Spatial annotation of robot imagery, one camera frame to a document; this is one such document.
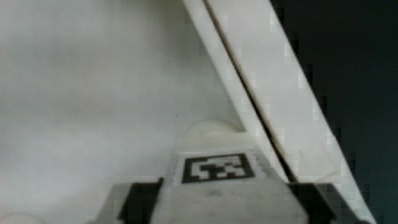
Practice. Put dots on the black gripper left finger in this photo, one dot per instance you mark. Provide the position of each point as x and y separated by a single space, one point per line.
131 203

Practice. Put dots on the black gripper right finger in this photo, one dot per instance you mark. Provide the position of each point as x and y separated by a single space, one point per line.
324 204

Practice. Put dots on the white table leg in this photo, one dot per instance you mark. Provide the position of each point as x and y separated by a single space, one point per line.
223 188

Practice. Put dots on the white square tabletop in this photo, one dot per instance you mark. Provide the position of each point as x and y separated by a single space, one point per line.
122 70

